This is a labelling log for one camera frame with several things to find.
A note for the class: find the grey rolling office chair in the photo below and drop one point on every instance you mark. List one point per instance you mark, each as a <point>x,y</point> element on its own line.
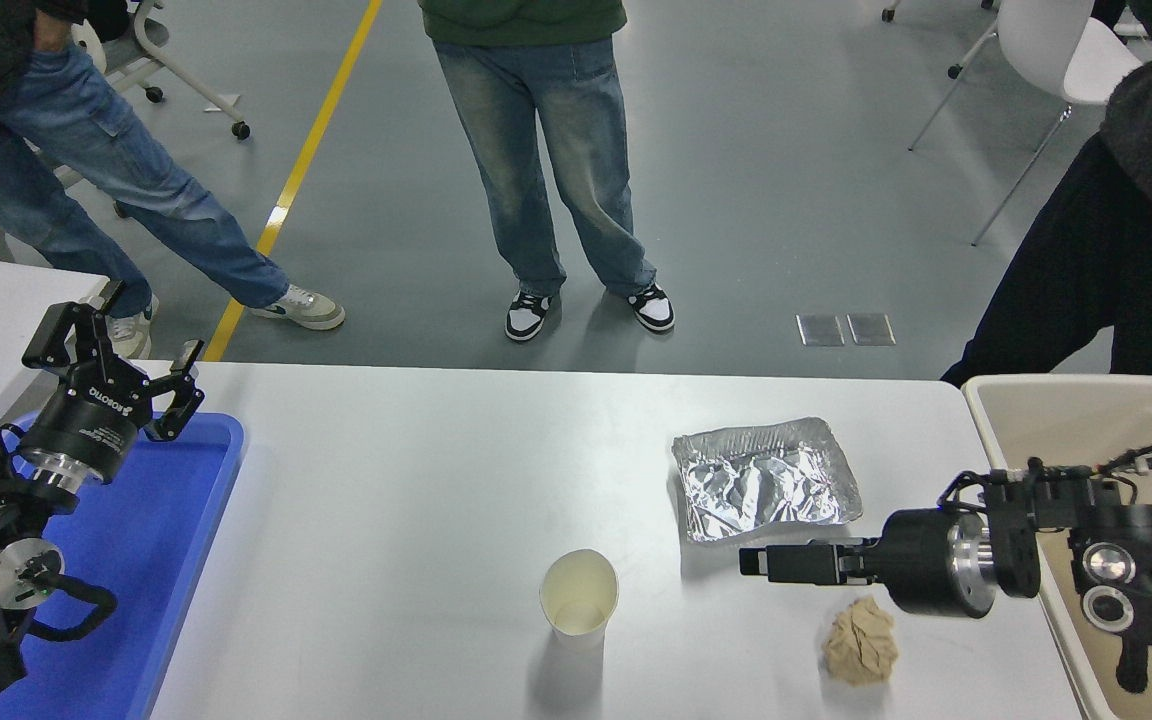
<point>141,40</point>

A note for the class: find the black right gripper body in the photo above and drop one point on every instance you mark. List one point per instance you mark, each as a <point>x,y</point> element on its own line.
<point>921,560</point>

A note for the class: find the foil tray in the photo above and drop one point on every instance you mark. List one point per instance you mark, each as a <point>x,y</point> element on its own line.
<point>766,490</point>

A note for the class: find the silver floor plate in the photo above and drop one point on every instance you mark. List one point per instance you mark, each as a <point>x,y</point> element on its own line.
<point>871,328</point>
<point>821,330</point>

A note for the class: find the white paper cup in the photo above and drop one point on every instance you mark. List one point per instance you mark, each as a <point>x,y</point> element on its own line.
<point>581,600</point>

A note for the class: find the white floor bar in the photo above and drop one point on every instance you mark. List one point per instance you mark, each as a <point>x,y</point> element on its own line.
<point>1134,32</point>

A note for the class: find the large pale plastic bin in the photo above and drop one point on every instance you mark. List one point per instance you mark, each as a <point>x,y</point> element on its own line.
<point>1056,420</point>

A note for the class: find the blue plastic tray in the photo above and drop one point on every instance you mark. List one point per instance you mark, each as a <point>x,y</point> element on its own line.
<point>136,560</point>

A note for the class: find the tan paper ball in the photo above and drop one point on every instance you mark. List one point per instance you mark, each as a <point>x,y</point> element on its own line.
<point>861,645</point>

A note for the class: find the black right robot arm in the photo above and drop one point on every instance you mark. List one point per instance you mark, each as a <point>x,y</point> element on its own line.
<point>1136,525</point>

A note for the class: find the person's hand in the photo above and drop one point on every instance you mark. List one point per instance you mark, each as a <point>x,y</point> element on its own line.
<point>53,30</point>

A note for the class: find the white rolling chair base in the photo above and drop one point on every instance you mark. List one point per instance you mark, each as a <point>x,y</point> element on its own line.
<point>956,71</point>

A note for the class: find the white shell chair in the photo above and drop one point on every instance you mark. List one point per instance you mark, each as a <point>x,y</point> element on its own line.
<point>1046,40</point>

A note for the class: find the person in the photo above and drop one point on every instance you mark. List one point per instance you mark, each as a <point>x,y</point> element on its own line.
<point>536,150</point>
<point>86,130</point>
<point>1116,260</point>

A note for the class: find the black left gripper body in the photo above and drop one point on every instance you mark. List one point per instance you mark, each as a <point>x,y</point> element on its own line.
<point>86,420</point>

